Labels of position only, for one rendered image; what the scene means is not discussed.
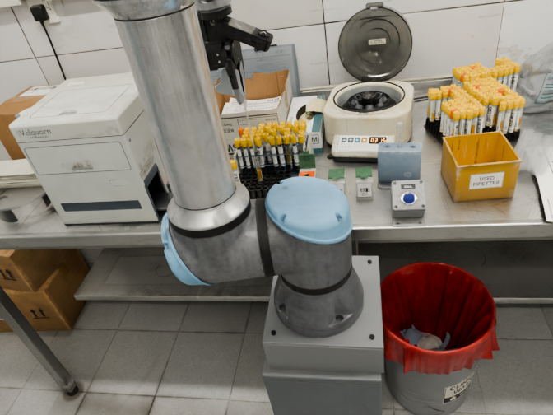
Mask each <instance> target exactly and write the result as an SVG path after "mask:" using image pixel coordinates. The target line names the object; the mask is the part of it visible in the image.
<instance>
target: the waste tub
mask: <svg viewBox="0 0 553 415"><path fill-rule="evenodd" d="M442 139H443V150H442V160H441V170H440V172H441V174H442V176H443V178H444V181H445V183H446V185H447V188H448V191H449V193H450V195H451V197H452V200H453V202H454V203H459V202H469V201H479V200H489V199H499V198H513V197H514V190H515V186H516V182H517V178H518V171H519V167H520V163H521V162H523V161H522V160H521V158H520V157H519V155H518V154H517V152H516V151H515V150H514V149H513V147H512V146H511V144H510V143H509V141H508V140H507V138H506V137H505V135H503V133H502V132H501V131H495V132H488V133H472V134H464V135H456V136H448V137H442Z"/></svg>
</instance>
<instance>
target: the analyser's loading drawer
mask: <svg viewBox="0 0 553 415"><path fill-rule="evenodd" d="M151 198H152V201H153V203H154V204H155V207H156V211H167V207H168V205H169V203H170V200H171V199H172V198H173V194H172V192H171V193H153V194H152V195H151Z"/></svg>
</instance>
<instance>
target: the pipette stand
mask: <svg viewBox="0 0 553 415"><path fill-rule="evenodd" d="M421 147H422V142H401V147H398V142H380V143H379V147H378V188H380V189H390V188H391V183H392V182H393V181H398V180H419V179H420V178H421Z"/></svg>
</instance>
